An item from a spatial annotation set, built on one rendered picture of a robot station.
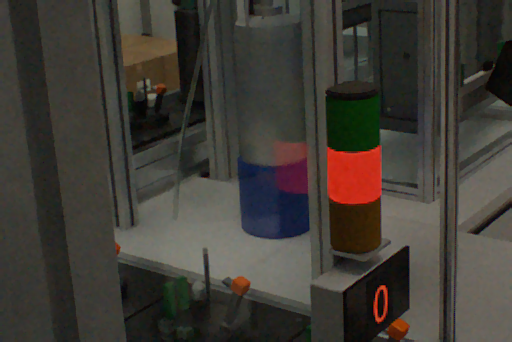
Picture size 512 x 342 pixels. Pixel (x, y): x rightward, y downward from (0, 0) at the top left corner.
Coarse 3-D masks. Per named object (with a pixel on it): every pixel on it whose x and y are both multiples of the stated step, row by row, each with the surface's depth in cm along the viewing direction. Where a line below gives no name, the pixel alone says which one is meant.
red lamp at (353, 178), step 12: (336, 156) 90; (348, 156) 90; (360, 156) 90; (372, 156) 90; (336, 168) 91; (348, 168) 90; (360, 168) 90; (372, 168) 91; (336, 180) 91; (348, 180) 91; (360, 180) 90; (372, 180) 91; (336, 192) 92; (348, 192) 91; (360, 192) 91; (372, 192) 91
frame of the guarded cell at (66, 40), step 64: (0, 0) 16; (64, 0) 17; (0, 64) 16; (64, 64) 17; (0, 128) 17; (64, 128) 18; (0, 192) 17; (64, 192) 18; (0, 256) 17; (64, 256) 18; (0, 320) 17; (64, 320) 19
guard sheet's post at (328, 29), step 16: (320, 0) 88; (336, 0) 89; (320, 16) 88; (336, 16) 89; (320, 32) 89; (336, 32) 90; (320, 48) 89; (336, 48) 90; (320, 64) 90; (336, 64) 91; (320, 80) 90; (336, 80) 91; (320, 96) 91; (320, 112) 91; (320, 128) 92; (320, 144) 92; (320, 160) 93; (320, 176) 94; (320, 192) 94; (320, 208) 96; (336, 256) 96
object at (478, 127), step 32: (352, 0) 211; (384, 0) 206; (416, 0) 202; (480, 0) 220; (352, 32) 213; (384, 32) 208; (416, 32) 204; (352, 64) 216; (384, 64) 211; (416, 64) 206; (384, 96) 213; (416, 96) 208; (384, 128) 216; (416, 128) 211; (480, 128) 231; (384, 160) 218; (416, 160) 213
